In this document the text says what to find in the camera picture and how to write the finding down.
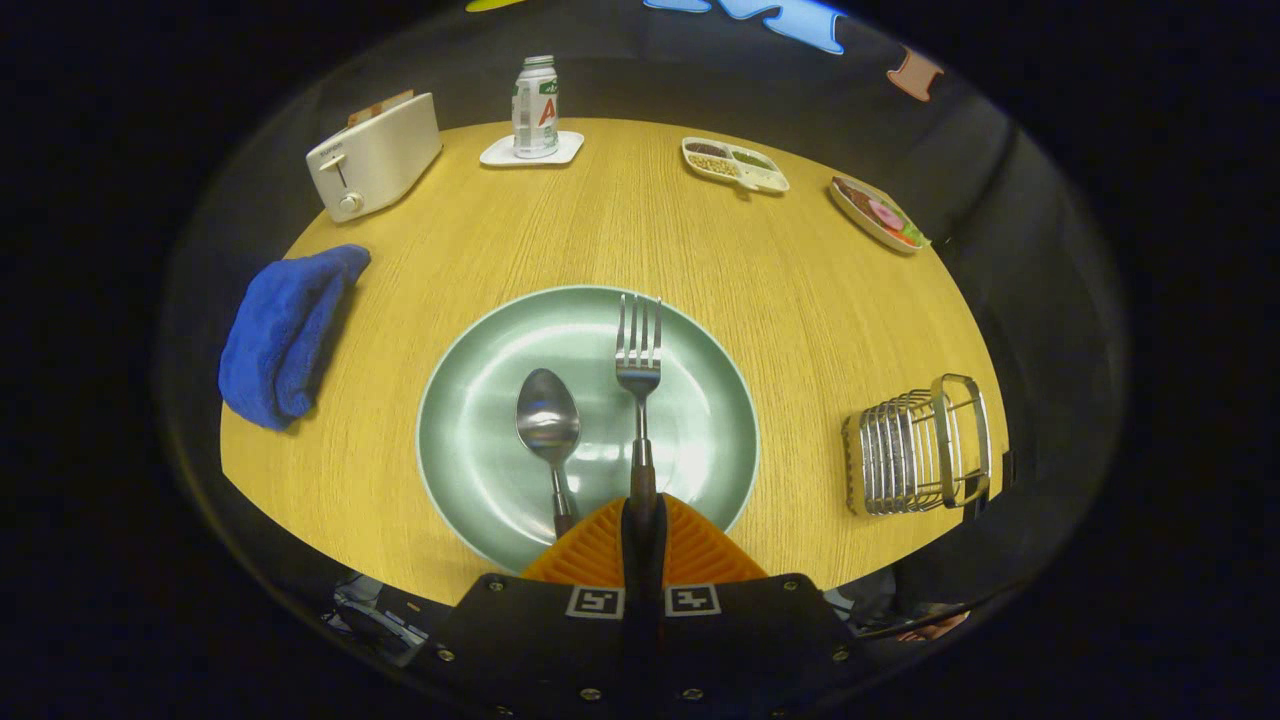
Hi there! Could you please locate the metal wire rack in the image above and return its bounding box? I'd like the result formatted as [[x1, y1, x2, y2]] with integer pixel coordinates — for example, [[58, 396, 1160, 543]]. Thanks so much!
[[842, 373, 994, 518]]

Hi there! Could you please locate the metal fork with brown handle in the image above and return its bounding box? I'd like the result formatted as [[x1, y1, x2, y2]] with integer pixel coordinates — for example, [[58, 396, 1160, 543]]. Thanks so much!
[[614, 293, 664, 531]]

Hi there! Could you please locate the plate of toy food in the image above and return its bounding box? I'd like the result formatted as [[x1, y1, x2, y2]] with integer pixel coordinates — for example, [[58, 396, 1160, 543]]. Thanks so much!
[[829, 175, 931, 255]]

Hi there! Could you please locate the white toaster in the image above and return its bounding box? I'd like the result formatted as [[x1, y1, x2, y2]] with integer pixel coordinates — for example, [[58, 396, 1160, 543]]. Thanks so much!
[[305, 92, 444, 224]]

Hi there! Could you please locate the brown toast slice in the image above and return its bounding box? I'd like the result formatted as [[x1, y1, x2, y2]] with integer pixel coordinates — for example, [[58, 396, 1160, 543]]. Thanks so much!
[[347, 89, 415, 128]]

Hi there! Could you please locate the green round plate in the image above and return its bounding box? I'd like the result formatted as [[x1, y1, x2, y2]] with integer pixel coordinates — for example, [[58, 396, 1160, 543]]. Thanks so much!
[[416, 285, 761, 576]]

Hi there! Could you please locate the blue towel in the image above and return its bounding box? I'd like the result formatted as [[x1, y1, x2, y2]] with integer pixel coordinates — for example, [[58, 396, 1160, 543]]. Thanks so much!
[[218, 244, 373, 432]]

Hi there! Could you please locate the white drink bottle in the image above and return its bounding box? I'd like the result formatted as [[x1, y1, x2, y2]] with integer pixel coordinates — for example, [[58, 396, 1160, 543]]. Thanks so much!
[[511, 55, 561, 161]]

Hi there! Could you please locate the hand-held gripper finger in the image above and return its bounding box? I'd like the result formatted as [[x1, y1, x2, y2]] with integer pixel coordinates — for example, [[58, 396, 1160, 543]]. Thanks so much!
[[425, 497, 644, 720], [643, 493, 861, 720]]

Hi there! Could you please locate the metal spoon with brown handle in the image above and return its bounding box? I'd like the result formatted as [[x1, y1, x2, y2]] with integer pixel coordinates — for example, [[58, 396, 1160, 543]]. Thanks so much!
[[515, 368, 583, 541]]

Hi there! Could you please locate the white square coaster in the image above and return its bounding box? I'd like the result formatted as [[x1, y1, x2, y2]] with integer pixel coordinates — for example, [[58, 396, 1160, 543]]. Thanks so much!
[[479, 130, 585, 168]]

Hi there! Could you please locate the white divided snack tray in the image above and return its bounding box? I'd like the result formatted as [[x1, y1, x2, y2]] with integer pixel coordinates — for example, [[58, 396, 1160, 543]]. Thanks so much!
[[681, 136, 791, 195]]

